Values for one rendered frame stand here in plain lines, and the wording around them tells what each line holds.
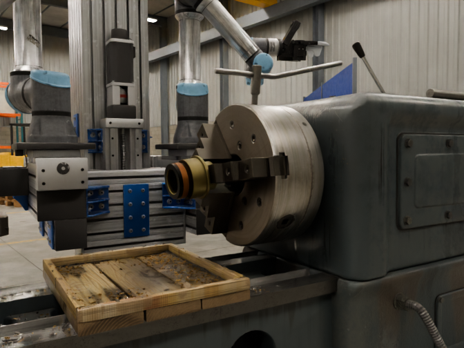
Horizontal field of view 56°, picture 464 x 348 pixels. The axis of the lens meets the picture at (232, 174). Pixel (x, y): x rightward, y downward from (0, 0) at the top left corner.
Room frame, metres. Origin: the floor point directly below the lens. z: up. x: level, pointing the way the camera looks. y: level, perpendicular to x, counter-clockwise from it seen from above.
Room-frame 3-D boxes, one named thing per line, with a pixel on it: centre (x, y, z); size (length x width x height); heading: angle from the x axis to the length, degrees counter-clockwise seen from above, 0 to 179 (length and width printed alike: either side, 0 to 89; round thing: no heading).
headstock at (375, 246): (1.21, -0.38, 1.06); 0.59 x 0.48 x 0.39; 121
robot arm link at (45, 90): (1.39, 0.58, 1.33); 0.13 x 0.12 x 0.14; 51
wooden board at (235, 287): (0.84, 0.19, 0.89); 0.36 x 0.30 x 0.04; 31
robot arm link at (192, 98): (1.64, 0.15, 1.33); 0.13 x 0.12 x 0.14; 9
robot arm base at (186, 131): (1.64, 0.15, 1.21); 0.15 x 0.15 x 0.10
